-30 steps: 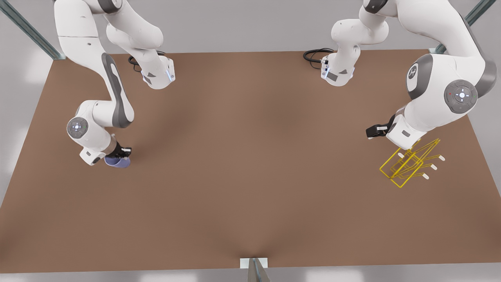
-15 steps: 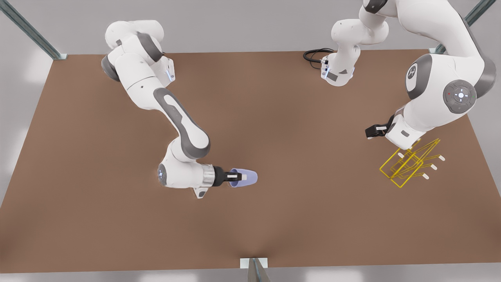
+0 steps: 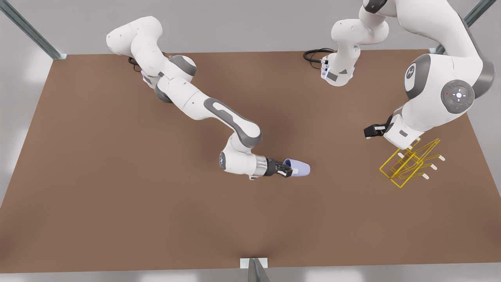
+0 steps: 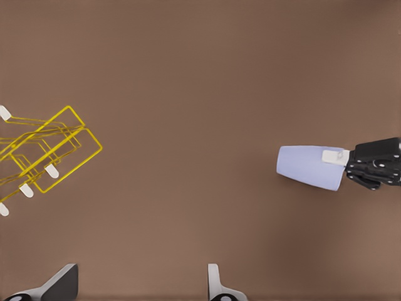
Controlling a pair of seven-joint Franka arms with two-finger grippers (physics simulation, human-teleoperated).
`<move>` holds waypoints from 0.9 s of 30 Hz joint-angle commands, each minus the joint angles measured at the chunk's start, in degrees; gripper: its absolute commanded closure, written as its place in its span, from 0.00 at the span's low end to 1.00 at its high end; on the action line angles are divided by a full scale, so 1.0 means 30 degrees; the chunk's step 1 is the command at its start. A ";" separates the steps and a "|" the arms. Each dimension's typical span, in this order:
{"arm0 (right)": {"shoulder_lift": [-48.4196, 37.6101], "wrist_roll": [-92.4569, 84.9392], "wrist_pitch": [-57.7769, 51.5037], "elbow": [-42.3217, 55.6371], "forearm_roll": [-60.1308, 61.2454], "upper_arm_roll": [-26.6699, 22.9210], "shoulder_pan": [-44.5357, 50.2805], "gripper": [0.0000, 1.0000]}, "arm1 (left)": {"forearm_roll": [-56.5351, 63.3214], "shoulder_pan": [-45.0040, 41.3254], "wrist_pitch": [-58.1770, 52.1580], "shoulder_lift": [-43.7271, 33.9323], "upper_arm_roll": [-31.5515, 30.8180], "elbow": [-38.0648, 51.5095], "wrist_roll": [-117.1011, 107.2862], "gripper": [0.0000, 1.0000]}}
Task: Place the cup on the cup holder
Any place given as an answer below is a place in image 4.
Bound pale lavender cup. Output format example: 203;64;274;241
276;145;348;192

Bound left gripper pale grey right finger cup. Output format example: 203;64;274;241
321;149;350;165

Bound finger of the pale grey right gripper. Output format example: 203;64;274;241
207;263;248;301

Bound yellow wire cup holder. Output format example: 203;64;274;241
0;105;103;217

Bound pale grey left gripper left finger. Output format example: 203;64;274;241
1;263;79;301

